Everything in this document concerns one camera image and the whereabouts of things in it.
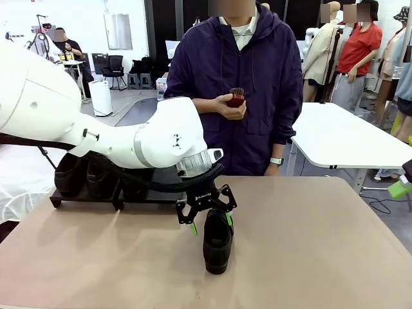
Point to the person's right hand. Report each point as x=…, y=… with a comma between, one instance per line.
x=235, y=113

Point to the mannequin with bucket hat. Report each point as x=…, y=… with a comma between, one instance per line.
x=391, y=64

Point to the black tripod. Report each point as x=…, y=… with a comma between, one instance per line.
x=48, y=159

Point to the person's left forearm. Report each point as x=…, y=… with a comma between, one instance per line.
x=278, y=151

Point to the black office chair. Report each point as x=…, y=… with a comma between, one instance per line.
x=114, y=69

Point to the black shoe stand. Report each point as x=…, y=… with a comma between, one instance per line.
x=164, y=177
x=83, y=201

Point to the clear plastic sheet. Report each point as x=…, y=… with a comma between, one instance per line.
x=22, y=193

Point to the computer case with blue lights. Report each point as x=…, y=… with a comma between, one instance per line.
x=162, y=88

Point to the white table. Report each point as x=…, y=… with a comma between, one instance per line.
x=347, y=135

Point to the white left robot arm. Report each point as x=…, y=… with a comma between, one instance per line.
x=161, y=138

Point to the person's left hand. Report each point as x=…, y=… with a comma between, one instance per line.
x=273, y=170

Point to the grey stool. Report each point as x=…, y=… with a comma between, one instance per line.
x=133, y=80
x=145, y=80

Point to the black backpack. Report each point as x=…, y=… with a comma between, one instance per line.
x=143, y=66

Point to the red-brown shoe brush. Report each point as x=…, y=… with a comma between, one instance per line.
x=236, y=96

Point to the person's right forearm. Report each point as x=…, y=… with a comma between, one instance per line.
x=207, y=106

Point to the mannequin in beige coat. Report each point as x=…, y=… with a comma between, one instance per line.
x=322, y=54

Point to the bald mannequin head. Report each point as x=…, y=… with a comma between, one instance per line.
x=265, y=7

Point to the white wall panel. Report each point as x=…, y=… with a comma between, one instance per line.
x=118, y=32

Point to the grey work desk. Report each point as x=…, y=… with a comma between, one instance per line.
x=75, y=64

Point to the person in purple jacket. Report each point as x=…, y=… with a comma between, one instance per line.
x=257, y=96

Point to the white air purifier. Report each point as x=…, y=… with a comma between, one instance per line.
x=100, y=98

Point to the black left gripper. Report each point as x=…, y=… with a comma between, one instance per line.
x=202, y=198

